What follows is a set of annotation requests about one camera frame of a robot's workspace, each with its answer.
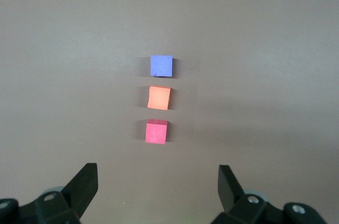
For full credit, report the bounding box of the purple foam block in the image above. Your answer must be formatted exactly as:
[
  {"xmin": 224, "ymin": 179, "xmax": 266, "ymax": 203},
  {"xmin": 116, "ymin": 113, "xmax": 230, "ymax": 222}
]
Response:
[{"xmin": 150, "ymin": 55, "xmax": 174, "ymax": 78}]

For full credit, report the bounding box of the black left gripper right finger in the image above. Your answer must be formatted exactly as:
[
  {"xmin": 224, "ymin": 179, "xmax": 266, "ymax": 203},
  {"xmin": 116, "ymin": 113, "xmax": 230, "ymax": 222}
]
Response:
[{"xmin": 213, "ymin": 165, "xmax": 324, "ymax": 224}]

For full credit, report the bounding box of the orange foam block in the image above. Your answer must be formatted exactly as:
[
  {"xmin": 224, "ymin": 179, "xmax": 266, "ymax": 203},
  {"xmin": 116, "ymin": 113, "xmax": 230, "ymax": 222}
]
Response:
[{"xmin": 147, "ymin": 85, "xmax": 172, "ymax": 110}]

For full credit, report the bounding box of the red foam block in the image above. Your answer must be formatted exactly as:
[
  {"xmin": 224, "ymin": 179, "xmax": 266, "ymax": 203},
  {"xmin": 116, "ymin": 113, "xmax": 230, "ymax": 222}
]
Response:
[{"xmin": 145, "ymin": 119, "xmax": 168, "ymax": 145}]

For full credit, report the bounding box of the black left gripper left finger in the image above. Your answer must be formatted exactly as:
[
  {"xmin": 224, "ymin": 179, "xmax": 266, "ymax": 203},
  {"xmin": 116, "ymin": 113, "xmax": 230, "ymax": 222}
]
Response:
[{"xmin": 0, "ymin": 163, "xmax": 99, "ymax": 224}]

